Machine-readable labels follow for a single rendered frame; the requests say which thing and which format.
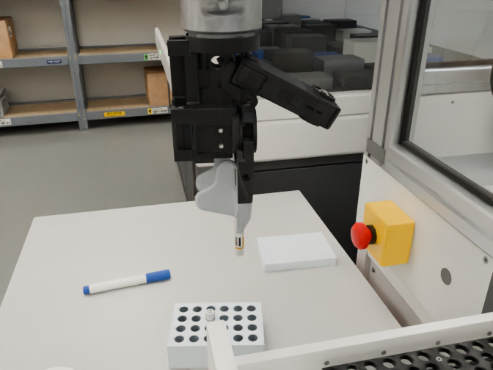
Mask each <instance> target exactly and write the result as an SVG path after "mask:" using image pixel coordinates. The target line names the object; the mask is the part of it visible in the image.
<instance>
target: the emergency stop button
mask: <svg viewBox="0 0 493 370"><path fill-rule="evenodd" d="M371 238H372V236H371V232H370V229H369V228H367V227H366V225H365V224H364V223H363V222H356V223H354V225H353V226H352V228H351V240H352V242H353V244H354V246H355V247H356V248H358V249H359V250H364V249H366V248H367V247H368V245H369V242H370V241H371Z"/></svg>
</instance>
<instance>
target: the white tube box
mask: <svg viewBox="0 0 493 370"><path fill-rule="evenodd" d="M208 309H213V310H214V315H215V317H214V320H213V321H212V322H214V321H219V320H224V321H225V324H226V327H227V331H228V335H229V338H230V343H231V346H232V349H233V354H234V357H235V356H239V355H248V354H252V353H256V352H264V347H265V344H264V334H263V316H262V306H261V302H189V303H175V304H174V308H173V313H172V321H171V325H170V330H169V338H168V342H167V355H168V363H169V368H208V349H207V333H206V324H207V322H208V321H206V318H205V312H206V311H207V310H208Z"/></svg>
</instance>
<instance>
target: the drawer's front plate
mask: <svg viewBox="0 0 493 370"><path fill-rule="evenodd" d="M206 333H207V349H208V370H238V368H237V365H236V362H235V357H234V354H233V349H232V346H231V343H230V338H229V335H228V331H227V327H226V324H225V321H224V320H219V321H214V322H207V324H206Z"/></svg>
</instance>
